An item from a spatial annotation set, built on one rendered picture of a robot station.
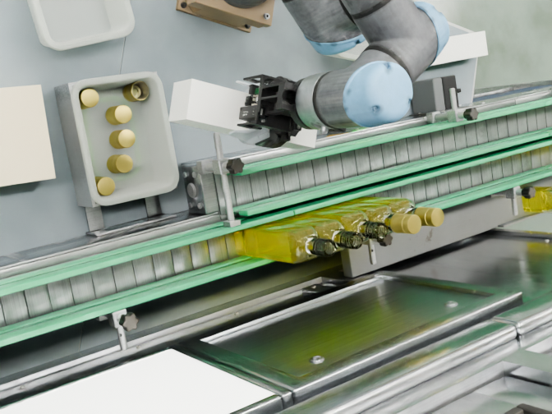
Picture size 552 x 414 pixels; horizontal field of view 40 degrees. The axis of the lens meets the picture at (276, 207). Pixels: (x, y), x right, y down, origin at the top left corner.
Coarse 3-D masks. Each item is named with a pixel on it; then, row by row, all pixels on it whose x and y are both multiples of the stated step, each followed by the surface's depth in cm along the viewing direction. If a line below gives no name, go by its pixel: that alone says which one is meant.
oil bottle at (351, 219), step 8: (304, 216) 143; (312, 216) 141; (320, 216) 139; (328, 216) 137; (336, 216) 135; (344, 216) 134; (352, 216) 133; (360, 216) 134; (344, 224) 133; (352, 224) 132
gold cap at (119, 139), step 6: (114, 132) 139; (120, 132) 137; (126, 132) 137; (132, 132) 138; (114, 138) 138; (120, 138) 137; (126, 138) 138; (132, 138) 138; (114, 144) 139; (120, 144) 137; (126, 144) 138; (132, 144) 138
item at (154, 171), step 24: (144, 72) 136; (72, 96) 129; (120, 96) 141; (96, 120) 139; (144, 120) 144; (96, 144) 139; (144, 144) 144; (168, 144) 139; (96, 168) 139; (144, 168) 144; (168, 168) 141; (96, 192) 132; (120, 192) 138; (144, 192) 137
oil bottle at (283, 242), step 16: (272, 224) 138; (288, 224) 135; (240, 240) 141; (256, 240) 136; (272, 240) 132; (288, 240) 127; (304, 240) 126; (256, 256) 138; (272, 256) 133; (288, 256) 129; (304, 256) 127
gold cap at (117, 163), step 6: (114, 156) 139; (120, 156) 137; (126, 156) 138; (108, 162) 139; (114, 162) 137; (120, 162) 137; (126, 162) 138; (132, 162) 138; (108, 168) 140; (114, 168) 138; (120, 168) 137; (126, 168) 138
